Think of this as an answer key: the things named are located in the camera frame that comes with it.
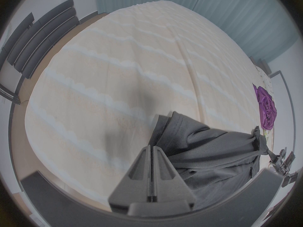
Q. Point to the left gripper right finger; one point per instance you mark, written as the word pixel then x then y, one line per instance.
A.
pixel 165 188

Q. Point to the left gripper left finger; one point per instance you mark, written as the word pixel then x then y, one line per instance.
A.
pixel 139 188

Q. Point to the black T-shirt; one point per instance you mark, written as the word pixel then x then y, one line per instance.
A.
pixel 213 155

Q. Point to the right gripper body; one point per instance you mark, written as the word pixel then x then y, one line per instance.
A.
pixel 281 164

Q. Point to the purple satin garment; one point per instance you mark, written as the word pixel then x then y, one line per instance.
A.
pixel 266 107

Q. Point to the grey bedside table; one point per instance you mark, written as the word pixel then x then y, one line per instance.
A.
pixel 264 65

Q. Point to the bed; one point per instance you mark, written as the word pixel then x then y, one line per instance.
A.
pixel 118 67

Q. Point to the white printed garment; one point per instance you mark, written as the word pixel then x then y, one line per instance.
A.
pixel 268 133

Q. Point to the dark grey slatted bench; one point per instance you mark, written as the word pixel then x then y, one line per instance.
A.
pixel 35 44

